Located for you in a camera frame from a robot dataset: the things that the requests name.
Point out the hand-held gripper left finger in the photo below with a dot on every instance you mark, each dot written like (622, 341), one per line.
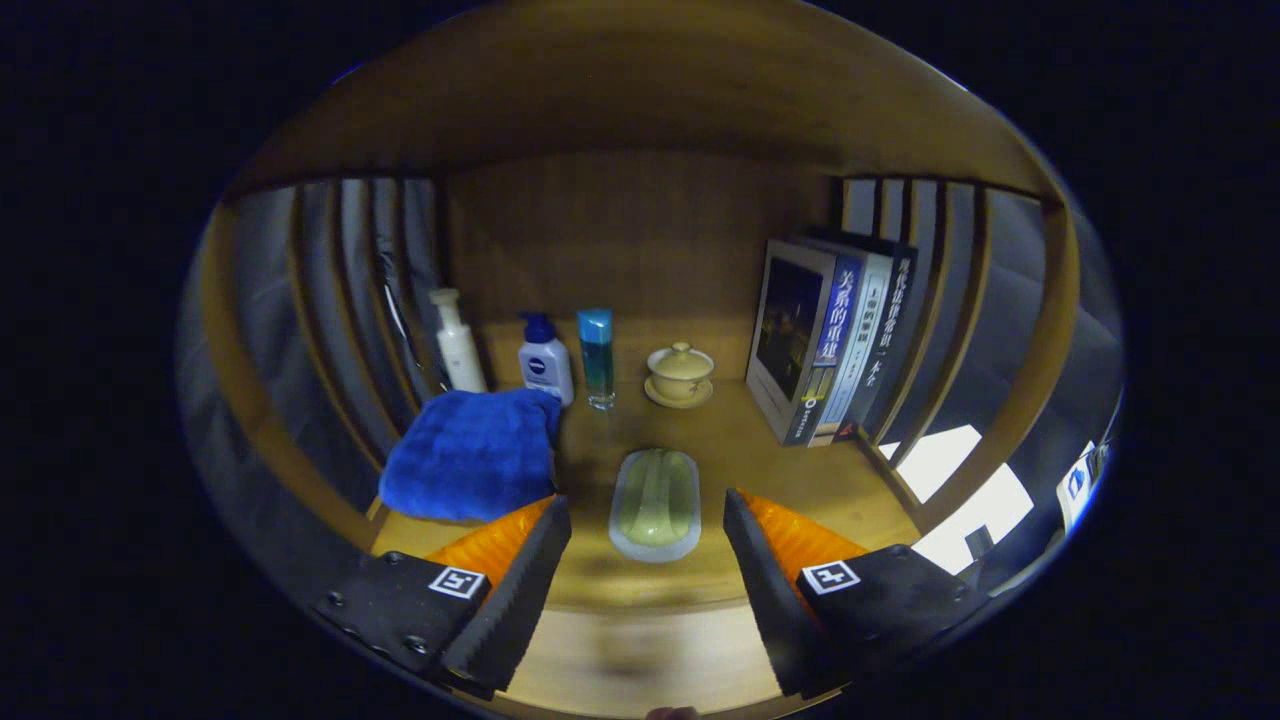
(515, 600)

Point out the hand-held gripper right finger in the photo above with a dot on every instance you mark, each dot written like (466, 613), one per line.
(770, 600)

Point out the wooden countertop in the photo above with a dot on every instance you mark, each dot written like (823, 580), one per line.
(760, 470)

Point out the wooden cabinet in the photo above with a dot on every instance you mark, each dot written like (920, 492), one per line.
(640, 90)

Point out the blue folded towel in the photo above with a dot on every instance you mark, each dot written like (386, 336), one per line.
(470, 455)

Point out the white lotion bottle blue cap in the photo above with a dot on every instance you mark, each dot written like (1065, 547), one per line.
(547, 368)

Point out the beige lidded teacup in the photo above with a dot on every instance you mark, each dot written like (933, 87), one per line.
(680, 375)

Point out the teal glass bottle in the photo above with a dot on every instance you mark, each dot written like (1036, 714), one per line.
(597, 360)

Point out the white pump bottle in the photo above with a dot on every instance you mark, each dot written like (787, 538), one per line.
(460, 350)

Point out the book with blue spine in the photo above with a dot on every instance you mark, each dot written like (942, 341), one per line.
(790, 330)

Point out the book with pale spine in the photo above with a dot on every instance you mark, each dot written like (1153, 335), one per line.
(868, 340)

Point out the book with black spine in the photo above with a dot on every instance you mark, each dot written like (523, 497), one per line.
(895, 320)

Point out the white desk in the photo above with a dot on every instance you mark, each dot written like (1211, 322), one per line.
(1095, 475)

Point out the black backdrop cloth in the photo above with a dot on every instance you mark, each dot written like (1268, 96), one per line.
(265, 300)

